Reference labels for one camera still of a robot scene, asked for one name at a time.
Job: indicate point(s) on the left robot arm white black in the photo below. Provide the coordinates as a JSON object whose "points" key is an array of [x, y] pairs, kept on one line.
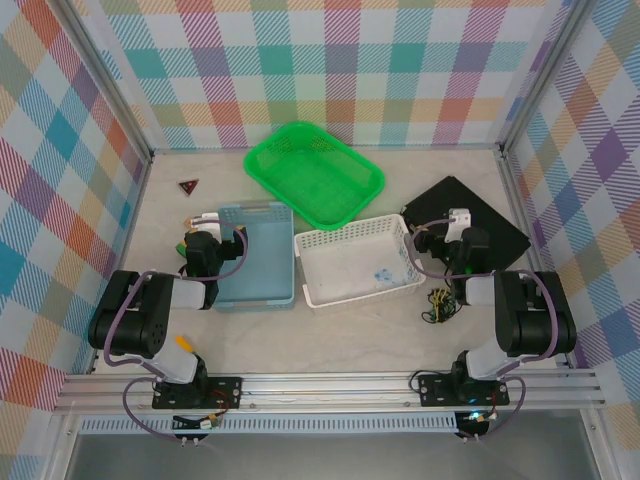
{"points": [[130, 310]]}

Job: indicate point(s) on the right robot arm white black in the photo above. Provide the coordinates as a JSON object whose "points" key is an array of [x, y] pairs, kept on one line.
{"points": [[535, 310]]}

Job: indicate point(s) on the yellow and green block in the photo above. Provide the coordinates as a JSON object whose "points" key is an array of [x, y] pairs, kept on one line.
{"points": [[183, 343], [180, 248]]}

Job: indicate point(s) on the light blue plastic tray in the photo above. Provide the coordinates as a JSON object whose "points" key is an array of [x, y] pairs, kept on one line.
{"points": [[265, 260]]}

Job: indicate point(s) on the black flat case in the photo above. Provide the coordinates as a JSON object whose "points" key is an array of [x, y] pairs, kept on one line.
{"points": [[495, 225]]}

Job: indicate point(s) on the red triangular block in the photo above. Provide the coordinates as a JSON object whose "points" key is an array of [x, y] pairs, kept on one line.
{"points": [[189, 186]]}

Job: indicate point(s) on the white plastic perforated basket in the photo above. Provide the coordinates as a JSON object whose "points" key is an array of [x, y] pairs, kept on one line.
{"points": [[350, 270]]}

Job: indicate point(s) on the green plastic mesh basket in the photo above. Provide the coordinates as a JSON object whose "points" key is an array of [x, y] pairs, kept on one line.
{"points": [[320, 175]]}

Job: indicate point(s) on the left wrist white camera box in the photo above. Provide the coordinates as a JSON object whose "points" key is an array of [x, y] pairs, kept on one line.
{"points": [[210, 222]]}

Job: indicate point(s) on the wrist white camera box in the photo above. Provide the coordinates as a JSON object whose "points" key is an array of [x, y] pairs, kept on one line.
{"points": [[459, 222], [210, 222]]}

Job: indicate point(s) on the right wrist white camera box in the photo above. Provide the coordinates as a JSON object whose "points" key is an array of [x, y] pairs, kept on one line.
{"points": [[459, 222]]}

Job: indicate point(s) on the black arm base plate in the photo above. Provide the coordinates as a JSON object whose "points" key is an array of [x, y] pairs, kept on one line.
{"points": [[227, 390], [435, 390]]}

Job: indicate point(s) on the aluminium mounting rail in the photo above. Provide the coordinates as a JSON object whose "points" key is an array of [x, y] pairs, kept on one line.
{"points": [[325, 392]]}

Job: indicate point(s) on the aluminium frame post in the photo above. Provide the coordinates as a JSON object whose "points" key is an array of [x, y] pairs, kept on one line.
{"points": [[545, 85], [107, 85]]}

